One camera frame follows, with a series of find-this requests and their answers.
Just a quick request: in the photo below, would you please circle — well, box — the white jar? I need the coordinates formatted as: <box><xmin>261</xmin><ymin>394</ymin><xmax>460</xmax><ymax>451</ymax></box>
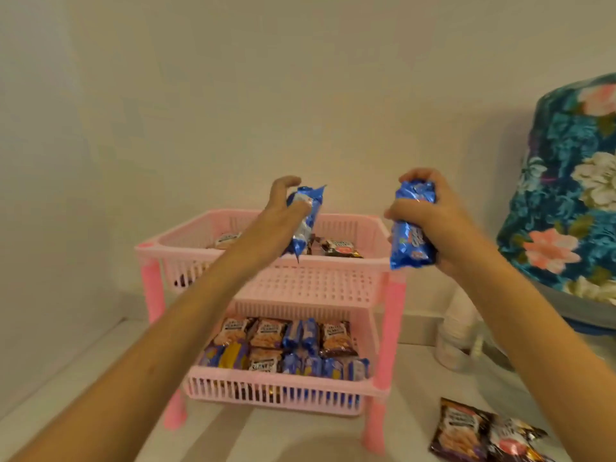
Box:
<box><xmin>435</xmin><ymin>331</ymin><xmax>475</xmax><ymax>373</ymax></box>

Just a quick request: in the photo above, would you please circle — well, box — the clear water dispenser base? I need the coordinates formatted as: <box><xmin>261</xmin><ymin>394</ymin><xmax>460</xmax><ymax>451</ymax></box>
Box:
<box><xmin>474</xmin><ymin>327</ymin><xmax>616</xmax><ymax>429</ymax></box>

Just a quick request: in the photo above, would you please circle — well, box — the pink two-tier plastic rack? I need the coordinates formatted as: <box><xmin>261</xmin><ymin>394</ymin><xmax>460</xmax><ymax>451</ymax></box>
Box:
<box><xmin>134</xmin><ymin>209</ymin><xmax>409</xmax><ymax>456</ymax></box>

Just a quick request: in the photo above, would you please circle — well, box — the salted peanuts packet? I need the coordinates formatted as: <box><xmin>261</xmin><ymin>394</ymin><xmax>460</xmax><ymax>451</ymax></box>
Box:
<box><xmin>248</xmin><ymin>348</ymin><xmax>284</xmax><ymax>373</ymax></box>

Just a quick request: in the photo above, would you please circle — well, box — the yellow snack packet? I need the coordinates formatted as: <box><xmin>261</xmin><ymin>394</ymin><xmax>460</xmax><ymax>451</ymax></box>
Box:
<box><xmin>219</xmin><ymin>342</ymin><xmax>250</xmax><ymax>370</ymax></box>

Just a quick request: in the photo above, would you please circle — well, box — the stack of paper cups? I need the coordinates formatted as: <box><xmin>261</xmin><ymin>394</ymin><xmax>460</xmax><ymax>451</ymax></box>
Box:
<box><xmin>442</xmin><ymin>286</ymin><xmax>482</xmax><ymax>347</ymax></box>

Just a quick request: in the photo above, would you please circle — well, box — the clear water bottle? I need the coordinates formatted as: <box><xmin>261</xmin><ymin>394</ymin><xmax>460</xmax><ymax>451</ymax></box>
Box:
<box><xmin>534</xmin><ymin>282</ymin><xmax>616</xmax><ymax>338</ymax></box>

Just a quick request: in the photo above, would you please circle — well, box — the floral fabric bottle cover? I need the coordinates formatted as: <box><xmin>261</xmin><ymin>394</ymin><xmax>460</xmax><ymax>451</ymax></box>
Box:
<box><xmin>496</xmin><ymin>74</ymin><xmax>616</xmax><ymax>306</ymax></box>

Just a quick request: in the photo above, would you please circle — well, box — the person's left forearm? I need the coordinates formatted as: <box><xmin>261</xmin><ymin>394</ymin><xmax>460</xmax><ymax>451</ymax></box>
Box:
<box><xmin>9</xmin><ymin>225</ymin><xmax>280</xmax><ymax>462</ymax></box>

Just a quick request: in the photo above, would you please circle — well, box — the person's left hand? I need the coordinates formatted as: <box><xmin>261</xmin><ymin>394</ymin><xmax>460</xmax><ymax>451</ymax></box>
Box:
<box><xmin>243</xmin><ymin>175</ymin><xmax>312</xmax><ymax>259</ymax></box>

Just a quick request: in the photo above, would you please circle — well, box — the person's right forearm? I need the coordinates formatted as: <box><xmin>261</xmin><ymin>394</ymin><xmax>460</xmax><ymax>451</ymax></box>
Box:
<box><xmin>445</xmin><ymin>235</ymin><xmax>616</xmax><ymax>462</ymax></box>

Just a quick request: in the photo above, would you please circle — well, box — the person's right hand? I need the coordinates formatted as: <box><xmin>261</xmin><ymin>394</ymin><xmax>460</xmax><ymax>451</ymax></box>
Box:
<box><xmin>383</xmin><ymin>167</ymin><xmax>482</xmax><ymax>280</ymax></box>

